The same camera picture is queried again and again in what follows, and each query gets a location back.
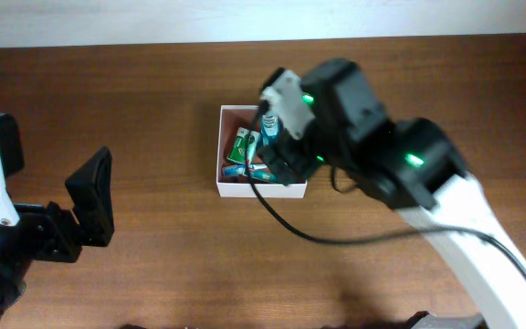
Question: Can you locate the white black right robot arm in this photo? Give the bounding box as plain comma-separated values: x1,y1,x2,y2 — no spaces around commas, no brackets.
258,58,526,328

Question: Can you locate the blue white toothbrush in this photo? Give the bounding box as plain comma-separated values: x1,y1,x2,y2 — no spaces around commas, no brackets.
222,162,267,177

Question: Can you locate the green soap box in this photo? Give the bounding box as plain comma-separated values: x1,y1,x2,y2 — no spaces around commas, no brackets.
226,127,260,165

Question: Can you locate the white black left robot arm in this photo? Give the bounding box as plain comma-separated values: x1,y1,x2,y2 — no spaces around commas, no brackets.
0,113,115,320

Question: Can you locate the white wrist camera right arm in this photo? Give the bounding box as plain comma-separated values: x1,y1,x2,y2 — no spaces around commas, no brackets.
260,68,315,140

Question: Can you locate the white cardboard box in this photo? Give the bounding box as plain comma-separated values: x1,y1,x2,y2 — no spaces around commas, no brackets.
216,105,308,198

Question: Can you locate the white teal toothpaste tube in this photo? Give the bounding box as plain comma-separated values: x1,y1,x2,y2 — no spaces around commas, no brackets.
249,170,279,184

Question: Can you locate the teal mouthwash bottle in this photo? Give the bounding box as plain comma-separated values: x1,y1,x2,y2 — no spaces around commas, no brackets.
260,113,281,145

